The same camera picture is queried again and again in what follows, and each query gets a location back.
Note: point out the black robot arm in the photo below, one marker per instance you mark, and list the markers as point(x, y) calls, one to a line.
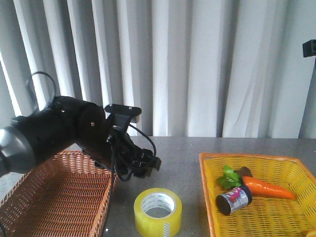
point(309, 48)
point(101, 133)

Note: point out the orange toy carrot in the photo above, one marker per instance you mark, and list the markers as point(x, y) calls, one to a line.
point(264, 189)

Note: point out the brown wicker basket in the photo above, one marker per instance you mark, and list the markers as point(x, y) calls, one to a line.
point(66, 196)

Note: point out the yellow fruit at corner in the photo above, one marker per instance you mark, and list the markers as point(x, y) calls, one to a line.
point(311, 233)

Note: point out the small printed can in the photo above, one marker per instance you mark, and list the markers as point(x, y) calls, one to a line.
point(235, 199)

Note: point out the grey pleated curtain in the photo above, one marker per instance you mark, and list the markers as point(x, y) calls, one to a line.
point(200, 68)

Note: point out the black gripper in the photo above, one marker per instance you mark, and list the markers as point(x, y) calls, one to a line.
point(124, 158)

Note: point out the yellow plastic woven basket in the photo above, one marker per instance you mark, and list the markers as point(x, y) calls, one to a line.
point(265, 216)

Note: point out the dark brown toy piece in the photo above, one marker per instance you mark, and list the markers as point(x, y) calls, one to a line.
point(243, 171)

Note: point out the yellow packing tape roll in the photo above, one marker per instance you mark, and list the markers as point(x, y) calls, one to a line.
point(149, 226)

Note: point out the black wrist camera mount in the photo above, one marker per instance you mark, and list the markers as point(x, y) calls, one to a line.
point(121, 116)

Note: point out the green toy leaves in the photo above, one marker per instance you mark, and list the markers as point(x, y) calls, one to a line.
point(229, 179)

